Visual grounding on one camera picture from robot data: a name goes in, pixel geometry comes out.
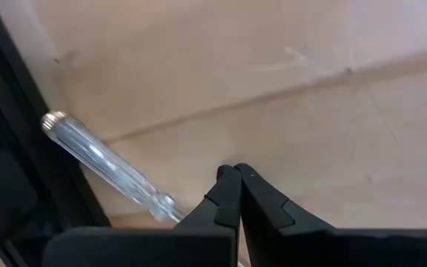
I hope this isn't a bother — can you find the black table frame rail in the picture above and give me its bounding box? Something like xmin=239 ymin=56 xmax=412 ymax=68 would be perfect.
xmin=0 ymin=0 xmax=111 ymax=267

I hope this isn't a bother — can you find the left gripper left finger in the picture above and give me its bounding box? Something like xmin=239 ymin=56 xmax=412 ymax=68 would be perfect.
xmin=42 ymin=165 xmax=242 ymax=267

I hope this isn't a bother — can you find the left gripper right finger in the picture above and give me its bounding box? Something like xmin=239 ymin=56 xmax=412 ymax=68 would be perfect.
xmin=234 ymin=162 xmax=427 ymax=267

